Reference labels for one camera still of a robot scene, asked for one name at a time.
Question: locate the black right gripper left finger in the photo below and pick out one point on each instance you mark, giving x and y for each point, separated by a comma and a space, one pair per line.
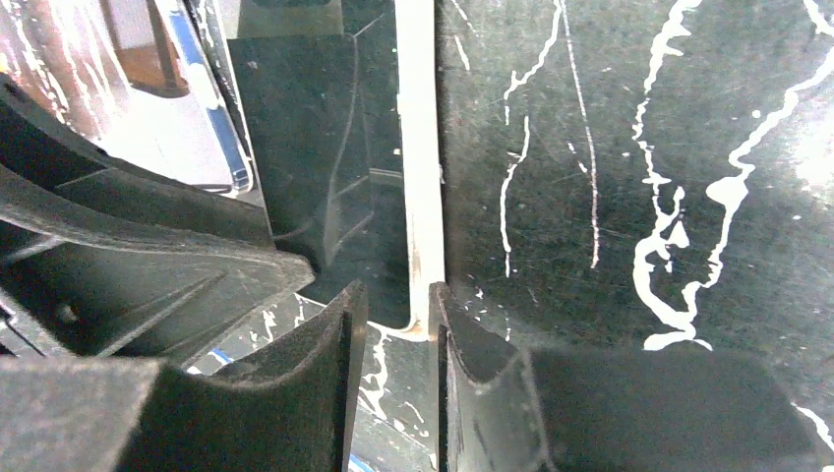
287, 407

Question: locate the blue smartphone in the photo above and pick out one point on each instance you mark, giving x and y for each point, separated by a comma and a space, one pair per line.
204, 58

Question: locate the dark smartphone with light rim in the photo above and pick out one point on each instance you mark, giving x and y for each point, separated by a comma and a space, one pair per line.
318, 84

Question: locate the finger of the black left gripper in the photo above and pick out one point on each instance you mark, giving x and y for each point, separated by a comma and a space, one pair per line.
46, 153
78, 282

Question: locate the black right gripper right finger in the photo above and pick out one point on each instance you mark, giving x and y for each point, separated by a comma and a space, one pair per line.
504, 408

